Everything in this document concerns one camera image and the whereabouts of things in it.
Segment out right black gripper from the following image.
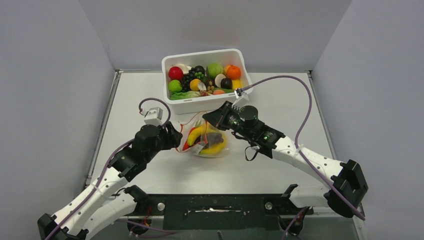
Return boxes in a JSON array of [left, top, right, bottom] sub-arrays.
[[203, 100, 254, 141]]

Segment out dark purple toy grapes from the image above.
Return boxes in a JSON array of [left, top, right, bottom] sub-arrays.
[[198, 131, 224, 147]]

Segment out single yellow toy banana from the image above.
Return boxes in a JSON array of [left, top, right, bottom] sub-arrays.
[[191, 124, 207, 138]]

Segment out toy carrot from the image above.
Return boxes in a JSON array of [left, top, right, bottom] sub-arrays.
[[182, 120, 202, 151]]

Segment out clear orange-zip bag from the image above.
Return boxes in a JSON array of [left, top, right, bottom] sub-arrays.
[[176, 111, 229, 158]]

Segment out yellow toy banana bunch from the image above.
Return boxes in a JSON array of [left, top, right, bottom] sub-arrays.
[[199, 133, 228, 155]]

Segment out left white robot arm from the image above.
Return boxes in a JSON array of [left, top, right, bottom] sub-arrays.
[[37, 122, 183, 240]]

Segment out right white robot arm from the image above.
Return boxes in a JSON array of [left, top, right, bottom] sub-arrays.
[[203, 101, 369, 220]]

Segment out white plastic food bin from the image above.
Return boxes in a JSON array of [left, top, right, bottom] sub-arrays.
[[161, 48, 252, 114]]

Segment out toy peach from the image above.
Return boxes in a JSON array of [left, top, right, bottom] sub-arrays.
[[212, 89, 226, 95]]

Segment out brown toy nut cluster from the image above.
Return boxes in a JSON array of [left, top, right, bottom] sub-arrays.
[[206, 80, 216, 94]]

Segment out green toy leaf vegetable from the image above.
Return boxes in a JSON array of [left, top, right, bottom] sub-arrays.
[[169, 91, 201, 101]]

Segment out dark toy eggplant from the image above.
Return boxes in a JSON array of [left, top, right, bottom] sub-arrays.
[[220, 77, 233, 90]]

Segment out yellow toy lemon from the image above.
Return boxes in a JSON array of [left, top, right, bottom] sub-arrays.
[[189, 78, 202, 91]]

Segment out yellow toy fruit slice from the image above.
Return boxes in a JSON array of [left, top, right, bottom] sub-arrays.
[[231, 79, 243, 90]]

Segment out white toy mushroom slice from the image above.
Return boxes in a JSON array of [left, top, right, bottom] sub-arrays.
[[214, 73, 226, 88]]

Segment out black toy grapes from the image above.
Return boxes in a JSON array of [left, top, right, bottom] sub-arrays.
[[181, 65, 207, 92]]

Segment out orange toy tangerine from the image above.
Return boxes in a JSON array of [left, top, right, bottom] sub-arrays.
[[226, 65, 242, 80]]

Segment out green toy cabbage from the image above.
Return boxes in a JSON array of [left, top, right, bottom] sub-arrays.
[[207, 63, 224, 79]]

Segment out white toy garlic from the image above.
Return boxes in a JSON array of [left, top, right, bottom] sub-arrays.
[[176, 63, 190, 75]]

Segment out red toy apple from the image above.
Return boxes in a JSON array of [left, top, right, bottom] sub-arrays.
[[168, 66, 184, 81]]

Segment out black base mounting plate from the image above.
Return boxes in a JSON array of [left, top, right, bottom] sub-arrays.
[[127, 185, 314, 238]]

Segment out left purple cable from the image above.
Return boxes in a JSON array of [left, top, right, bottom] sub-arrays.
[[44, 97, 172, 240]]

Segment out purple cable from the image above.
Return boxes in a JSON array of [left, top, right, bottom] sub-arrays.
[[235, 75, 366, 222], [44, 97, 172, 240]]

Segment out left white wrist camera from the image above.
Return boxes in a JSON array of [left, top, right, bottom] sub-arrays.
[[140, 107, 163, 127]]

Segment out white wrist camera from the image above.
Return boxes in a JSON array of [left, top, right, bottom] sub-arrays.
[[231, 88, 249, 110], [140, 107, 163, 127]]

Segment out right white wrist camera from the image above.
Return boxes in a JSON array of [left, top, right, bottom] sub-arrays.
[[231, 88, 249, 110]]

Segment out aluminium table frame rail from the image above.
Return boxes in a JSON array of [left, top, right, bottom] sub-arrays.
[[59, 69, 122, 240]]

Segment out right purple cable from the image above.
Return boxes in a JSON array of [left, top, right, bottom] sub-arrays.
[[235, 75, 366, 222]]

